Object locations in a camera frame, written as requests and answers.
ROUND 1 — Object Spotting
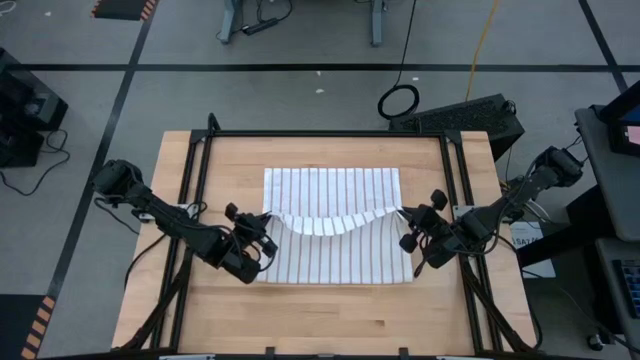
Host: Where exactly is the yellow hanging cable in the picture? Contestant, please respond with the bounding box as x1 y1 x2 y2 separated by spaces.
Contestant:
464 0 501 101

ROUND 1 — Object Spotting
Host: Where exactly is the white towel with stripes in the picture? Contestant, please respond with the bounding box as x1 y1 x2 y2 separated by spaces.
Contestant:
255 167 415 285

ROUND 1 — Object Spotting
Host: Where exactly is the black aluminium table frame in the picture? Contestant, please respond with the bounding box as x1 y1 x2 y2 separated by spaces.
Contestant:
119 113 541 354

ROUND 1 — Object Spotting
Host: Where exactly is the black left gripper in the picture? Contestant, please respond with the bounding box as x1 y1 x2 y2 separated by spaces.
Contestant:
214 202 279 285

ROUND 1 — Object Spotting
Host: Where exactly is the black mat with orange stripes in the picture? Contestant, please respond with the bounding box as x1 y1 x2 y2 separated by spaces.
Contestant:
91 0 159 21
0 294 57 360

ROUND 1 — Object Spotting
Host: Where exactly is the black equipment cart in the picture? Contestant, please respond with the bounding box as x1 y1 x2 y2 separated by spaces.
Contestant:
0 47 69 169

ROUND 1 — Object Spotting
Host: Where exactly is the white paper sheet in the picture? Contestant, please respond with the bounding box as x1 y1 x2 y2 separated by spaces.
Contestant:
509 222 557 279

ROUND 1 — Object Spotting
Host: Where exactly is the black floor cable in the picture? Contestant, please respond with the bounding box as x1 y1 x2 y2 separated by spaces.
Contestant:
0 128 71 197

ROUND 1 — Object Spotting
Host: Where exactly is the black tablet display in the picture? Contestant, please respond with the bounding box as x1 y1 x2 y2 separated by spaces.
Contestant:
599 82 640 157

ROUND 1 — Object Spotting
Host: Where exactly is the black cable with coil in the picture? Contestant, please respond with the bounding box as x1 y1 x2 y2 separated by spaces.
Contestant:
377 0 421 120

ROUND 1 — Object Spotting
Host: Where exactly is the grey side desk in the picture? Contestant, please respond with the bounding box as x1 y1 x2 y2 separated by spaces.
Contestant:
574 104 640 241

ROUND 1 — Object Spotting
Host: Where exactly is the black power strip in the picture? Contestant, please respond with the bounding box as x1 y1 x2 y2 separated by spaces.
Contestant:
242 17 280 36

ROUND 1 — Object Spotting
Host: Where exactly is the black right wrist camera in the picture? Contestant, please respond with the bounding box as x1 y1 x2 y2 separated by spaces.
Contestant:
424 238 457 269

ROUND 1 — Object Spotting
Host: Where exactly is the grey desk leg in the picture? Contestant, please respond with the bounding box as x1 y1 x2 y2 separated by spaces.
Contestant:
369 0 387 47
217 0 241 44

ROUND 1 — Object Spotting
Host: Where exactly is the black computer tower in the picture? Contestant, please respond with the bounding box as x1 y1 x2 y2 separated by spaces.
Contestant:
388 93 526 162

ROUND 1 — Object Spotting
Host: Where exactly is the black keyboard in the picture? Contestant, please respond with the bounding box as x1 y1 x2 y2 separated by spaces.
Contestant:
612 258 640 321

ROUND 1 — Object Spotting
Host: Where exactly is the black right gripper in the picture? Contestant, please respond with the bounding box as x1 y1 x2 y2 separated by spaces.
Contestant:
399 189 456 269

